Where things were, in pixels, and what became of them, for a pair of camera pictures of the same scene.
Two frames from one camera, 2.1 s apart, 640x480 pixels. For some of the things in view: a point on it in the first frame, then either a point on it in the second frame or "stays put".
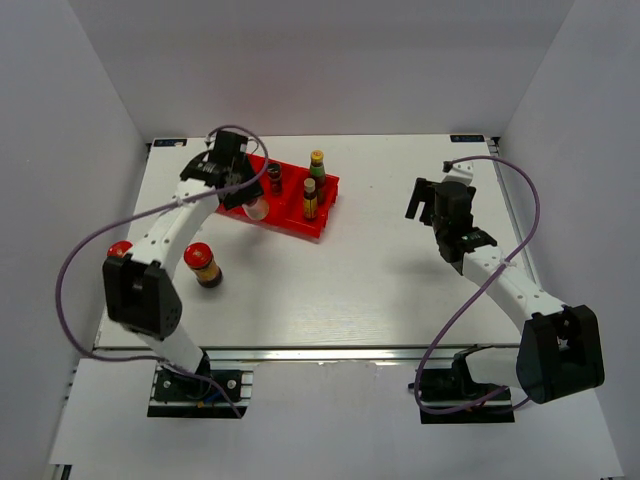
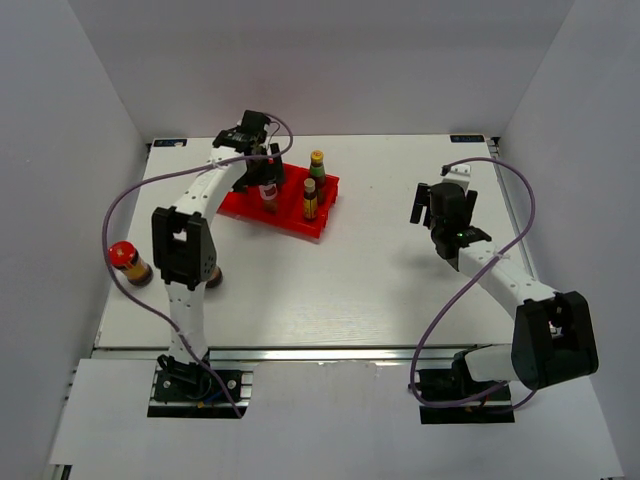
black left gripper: [252, 190] → [272, 174]
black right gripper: [424, 192] stays put
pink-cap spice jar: [256, 208] → [268, 193]
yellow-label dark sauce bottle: [310, 199] stays put
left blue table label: [170, 143] stays put
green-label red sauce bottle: [318, 173] stays put
